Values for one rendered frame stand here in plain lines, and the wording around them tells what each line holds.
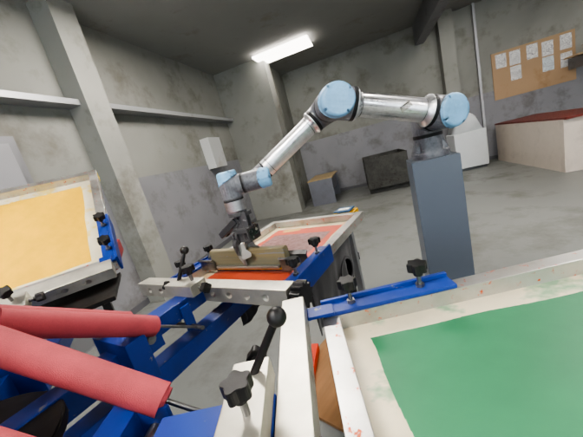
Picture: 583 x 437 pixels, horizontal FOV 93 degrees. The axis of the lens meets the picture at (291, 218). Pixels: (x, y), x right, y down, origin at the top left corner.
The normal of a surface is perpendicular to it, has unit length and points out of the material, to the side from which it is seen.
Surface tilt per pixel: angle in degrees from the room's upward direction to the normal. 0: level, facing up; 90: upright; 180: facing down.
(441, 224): 90
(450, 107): 93
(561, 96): 90
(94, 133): 90
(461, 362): 0
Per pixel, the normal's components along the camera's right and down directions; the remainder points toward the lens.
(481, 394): -0.25, -0.94
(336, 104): -0.04, 0.19
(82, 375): 0.27, -0.48
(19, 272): 0.04, -0.76
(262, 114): -0.25, 0.28
